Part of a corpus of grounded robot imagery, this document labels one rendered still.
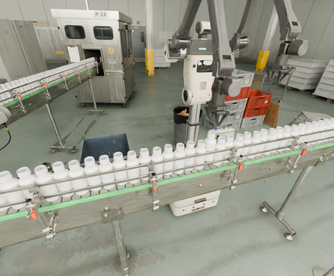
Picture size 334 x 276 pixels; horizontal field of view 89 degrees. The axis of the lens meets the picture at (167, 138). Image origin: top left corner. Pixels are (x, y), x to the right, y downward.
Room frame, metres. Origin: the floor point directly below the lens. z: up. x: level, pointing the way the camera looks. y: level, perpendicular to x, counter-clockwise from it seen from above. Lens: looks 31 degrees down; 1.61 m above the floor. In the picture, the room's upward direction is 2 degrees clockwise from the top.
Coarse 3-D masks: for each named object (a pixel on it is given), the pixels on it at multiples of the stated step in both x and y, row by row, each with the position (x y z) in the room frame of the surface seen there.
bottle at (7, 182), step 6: (0, 174) 0.45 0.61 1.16; (6, 174) 0.46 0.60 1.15; (0, 180) 0.43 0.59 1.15; (6, 180) 0.44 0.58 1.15; (12, 180) 0.45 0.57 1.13; (0, 186) 0.43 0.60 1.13; (6, 186) 0.43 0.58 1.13; (12, 186) 0.43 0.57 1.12; (18, 186) 0.45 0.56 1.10; (12, 192) 0.43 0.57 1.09; (18, 192) 0.44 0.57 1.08; (6, 198) 0.42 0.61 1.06; (12, 198) 0.42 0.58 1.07; (18, 198) 0.43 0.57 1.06; (24, 198) 0.44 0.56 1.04; (24, 204) 0.43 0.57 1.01
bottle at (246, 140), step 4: (248, 132) 0.83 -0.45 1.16; (244, 136) 0.81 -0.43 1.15; (248, 136) 0.80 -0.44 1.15; (244, 140) 0.80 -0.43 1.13; (248, 140) 0.80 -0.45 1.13; (244, 144) 0.79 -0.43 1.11; (248, 144) 0.79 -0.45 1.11; (244, 148) 0.79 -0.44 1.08; (248, 148) 0.79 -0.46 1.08; (244, 152) 0.79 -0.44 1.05
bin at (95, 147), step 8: (96, 136) 1.08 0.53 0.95; (104, 136) 1.10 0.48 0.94; (112, 136) 1.11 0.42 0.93; (120, 136) 1.13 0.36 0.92; (88, 144) 1.06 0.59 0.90; (96, 144) 1.07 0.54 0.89; (104, 144) 1.09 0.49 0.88; (112, 144) 1.11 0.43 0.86; (120, 144) 1.13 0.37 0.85; (128, 144) 0.99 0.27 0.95; (80, 152) 0.88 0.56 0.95; (88, 152) 1.05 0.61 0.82; (96, 152) 1.07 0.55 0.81; (104, 152) 1.09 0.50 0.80; (112, 152) 1.11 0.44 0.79; (80, 160) 0.80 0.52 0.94; (96, 160) 1.06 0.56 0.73
